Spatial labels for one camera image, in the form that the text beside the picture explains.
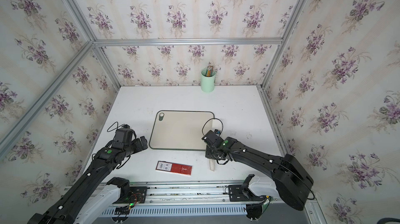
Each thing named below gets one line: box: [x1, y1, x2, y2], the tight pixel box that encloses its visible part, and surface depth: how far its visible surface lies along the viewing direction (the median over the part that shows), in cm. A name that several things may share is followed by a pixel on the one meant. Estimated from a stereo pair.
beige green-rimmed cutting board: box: [148, 110, 215, 151], surface depth 103 cm
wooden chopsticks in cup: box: [205, 65, 214, 78], surface depth 112 cm
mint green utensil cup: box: [200, 69, 217, 93], surface depth 115 cm
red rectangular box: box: [155, 160, 193, 177], surface depth 82 cm
